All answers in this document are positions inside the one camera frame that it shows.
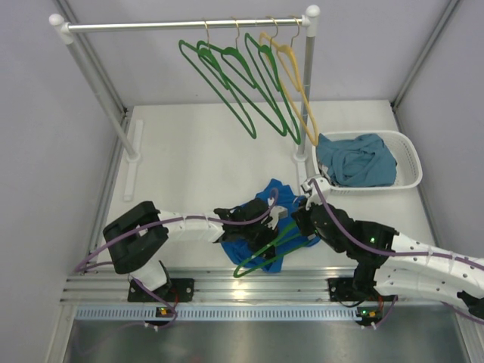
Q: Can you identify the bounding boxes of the green hanger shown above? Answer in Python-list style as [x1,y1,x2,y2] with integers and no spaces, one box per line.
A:
[233,213,315,278]
[244,33,302,145]
[178,20,257,139]
[193,18,289,139]

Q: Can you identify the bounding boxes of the blue tank top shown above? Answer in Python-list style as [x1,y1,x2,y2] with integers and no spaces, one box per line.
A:
[222,178,320,274]

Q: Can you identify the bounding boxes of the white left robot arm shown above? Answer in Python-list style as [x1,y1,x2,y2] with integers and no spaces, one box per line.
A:
[103,198,287,300]

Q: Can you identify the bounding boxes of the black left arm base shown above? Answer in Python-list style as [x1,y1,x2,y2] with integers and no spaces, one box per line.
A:
[127,278,195,303]

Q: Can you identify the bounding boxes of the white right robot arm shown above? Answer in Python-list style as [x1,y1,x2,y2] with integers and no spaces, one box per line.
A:
[291,204,483,319]

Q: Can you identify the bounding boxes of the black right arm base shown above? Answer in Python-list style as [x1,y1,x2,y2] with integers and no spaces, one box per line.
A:
[327,278,377,308]

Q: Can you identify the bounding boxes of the yellow hanger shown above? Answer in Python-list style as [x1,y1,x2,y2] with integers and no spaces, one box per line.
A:
[259,16,319,146]

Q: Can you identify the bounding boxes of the white laundry basket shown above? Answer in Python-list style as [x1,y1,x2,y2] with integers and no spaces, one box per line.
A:
[312,130,423,194]

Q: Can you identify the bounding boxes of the light blue garment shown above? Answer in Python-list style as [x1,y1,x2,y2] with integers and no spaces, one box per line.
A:
[315,133,397,188]

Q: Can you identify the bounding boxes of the silver clothes rack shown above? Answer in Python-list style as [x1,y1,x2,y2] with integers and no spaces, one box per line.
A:
[48,1,321,201]

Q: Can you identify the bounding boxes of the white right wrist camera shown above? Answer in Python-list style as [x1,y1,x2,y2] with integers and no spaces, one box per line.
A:
[300,176,331,210]

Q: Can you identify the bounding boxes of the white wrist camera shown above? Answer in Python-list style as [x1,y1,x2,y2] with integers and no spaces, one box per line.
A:
[263,206,288,230]
[300,176,331,210]

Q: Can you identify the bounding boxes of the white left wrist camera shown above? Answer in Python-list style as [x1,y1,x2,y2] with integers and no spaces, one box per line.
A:
[263,206,288,230]

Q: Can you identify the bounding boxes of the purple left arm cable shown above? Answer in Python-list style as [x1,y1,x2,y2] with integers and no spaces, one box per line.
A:
[73,187,281,330]

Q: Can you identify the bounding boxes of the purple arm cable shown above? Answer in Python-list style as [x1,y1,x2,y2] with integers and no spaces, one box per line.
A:
[73,187,281,330]
[306,178,484,326]

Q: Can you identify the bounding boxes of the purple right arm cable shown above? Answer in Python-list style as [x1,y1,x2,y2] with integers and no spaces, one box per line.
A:
[306,178,484,326]

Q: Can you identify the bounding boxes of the perforated cable duct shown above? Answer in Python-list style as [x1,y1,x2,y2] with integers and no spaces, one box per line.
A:
[75,305,383,321]

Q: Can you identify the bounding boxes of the aluminium mounting rail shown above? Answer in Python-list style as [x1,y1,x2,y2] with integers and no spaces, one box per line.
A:
[60,267,353,305]

